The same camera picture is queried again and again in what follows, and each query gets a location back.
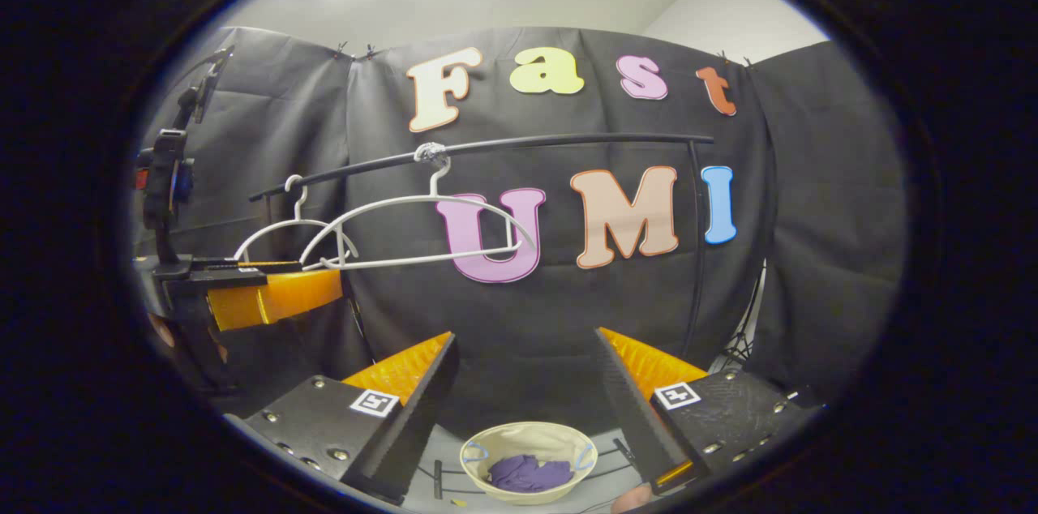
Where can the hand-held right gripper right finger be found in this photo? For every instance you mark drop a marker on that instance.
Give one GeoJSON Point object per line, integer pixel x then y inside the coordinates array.
{"type": "Point", "coordinates": [628, 409]}

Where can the purple shirt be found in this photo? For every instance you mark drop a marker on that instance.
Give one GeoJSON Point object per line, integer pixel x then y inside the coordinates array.
{"type": "Point", "coordinates": [527, 473]}

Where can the black backdrop stand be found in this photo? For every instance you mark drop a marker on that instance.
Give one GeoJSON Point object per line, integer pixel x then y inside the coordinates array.
{"type": "Point", "coordinates": [734, 352]}

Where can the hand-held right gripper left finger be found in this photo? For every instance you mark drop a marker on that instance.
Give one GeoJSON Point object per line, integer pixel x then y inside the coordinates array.
{"type": "Point", "coordinates": [413, 425]}

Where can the black clothes rack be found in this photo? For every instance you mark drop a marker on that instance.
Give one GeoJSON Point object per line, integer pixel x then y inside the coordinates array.
{"type": "Point", "coordinates": [568, 139]}

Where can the beige laundry hamper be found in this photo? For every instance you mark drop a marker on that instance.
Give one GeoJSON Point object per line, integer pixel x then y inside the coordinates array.
{"type": "Point", "coordinates": [519, 437]}

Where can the black backdrop cloth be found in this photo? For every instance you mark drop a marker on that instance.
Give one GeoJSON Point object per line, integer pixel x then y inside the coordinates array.
{"type": "Point", "coordinates": [268, 133]}

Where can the white clothes hanger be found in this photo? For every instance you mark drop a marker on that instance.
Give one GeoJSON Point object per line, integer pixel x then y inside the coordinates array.
{"type": "Point", "coordinates": [422, 258]}
{"type": "Point", "coordinates": [298, 210]}

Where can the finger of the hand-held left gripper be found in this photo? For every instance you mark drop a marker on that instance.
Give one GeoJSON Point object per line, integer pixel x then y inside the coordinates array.
{"type": "Point", "coordinates": [300, 295]}
{"type": "Point", "coordinates": [276, 263]}

